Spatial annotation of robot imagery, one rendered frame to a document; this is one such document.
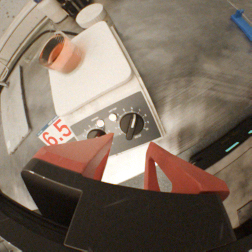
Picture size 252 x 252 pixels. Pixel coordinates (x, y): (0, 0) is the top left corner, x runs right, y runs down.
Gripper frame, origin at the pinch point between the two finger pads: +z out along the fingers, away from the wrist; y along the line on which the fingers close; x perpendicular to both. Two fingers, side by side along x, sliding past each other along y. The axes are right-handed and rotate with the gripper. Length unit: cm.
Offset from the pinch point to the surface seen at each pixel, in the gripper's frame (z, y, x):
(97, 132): 6.8, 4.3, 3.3
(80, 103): 6.0, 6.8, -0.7
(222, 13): 19.7, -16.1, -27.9
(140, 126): 6.8, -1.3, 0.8
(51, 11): 27.7, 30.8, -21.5
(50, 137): 11.6, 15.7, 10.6
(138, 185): 58, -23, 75
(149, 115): 7.2, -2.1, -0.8
